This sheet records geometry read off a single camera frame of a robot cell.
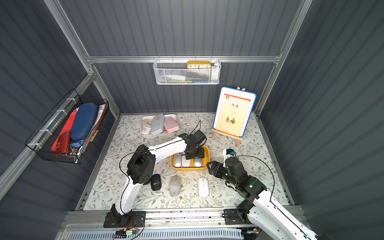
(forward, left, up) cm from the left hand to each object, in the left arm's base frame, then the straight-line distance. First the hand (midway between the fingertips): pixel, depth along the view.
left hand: (202, 158), depth 92 cm
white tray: (+37, +21, 0) cm, 43 cm away
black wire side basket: (-9, +68, +33) cm, 76 cm away
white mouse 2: (-17, 0, 0) cm, 17 cm away
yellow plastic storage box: (-1, -2, -2) cm, 4 cm away
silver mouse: (-1, +2, -3) cm, 4 cm away
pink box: (+25, +22, +3) cm, 33 cm away
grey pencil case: (+23, +31, +6) cm, 39 cm away
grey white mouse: (-17, +15, +1) cm, 23 cm away
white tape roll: (+28, +40, +1) cm, 49 cm away
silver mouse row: (+1, +16, -3) cm, 16 cm away
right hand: (-10, -6, +12) cm, 17 cm away
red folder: (-8, +63, +29) cm, 70 cm away
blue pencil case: (+6, +60, +29) cm, 67 cm away
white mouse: (-3, +10, -1) cm, 11 cm away
